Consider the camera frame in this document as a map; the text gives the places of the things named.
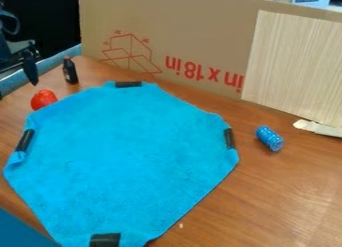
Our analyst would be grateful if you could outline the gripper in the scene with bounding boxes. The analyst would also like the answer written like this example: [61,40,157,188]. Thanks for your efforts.
[0,39,43,87]

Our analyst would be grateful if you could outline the blue cloth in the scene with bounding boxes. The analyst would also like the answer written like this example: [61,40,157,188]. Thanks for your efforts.
[1,80,241,247]

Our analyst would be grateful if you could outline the red toy tomato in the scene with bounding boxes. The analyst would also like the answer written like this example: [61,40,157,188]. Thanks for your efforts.
[29,88,61,112]

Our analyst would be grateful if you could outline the black toy bottle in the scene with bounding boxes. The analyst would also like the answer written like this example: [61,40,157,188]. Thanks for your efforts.
[61,55,81,86]

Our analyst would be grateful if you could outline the cardboard box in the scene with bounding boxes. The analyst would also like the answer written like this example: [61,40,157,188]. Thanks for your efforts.
[77,0,342,102]

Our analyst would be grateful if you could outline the blue can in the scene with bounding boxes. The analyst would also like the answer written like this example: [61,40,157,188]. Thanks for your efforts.
[255,125,286,153]

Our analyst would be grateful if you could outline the light wooden board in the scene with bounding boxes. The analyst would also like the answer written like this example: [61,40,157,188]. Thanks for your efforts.
[240,9,342,129]

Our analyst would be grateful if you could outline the white cardboard scrap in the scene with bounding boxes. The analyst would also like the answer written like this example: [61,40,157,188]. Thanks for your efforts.
[291,118,342,139]

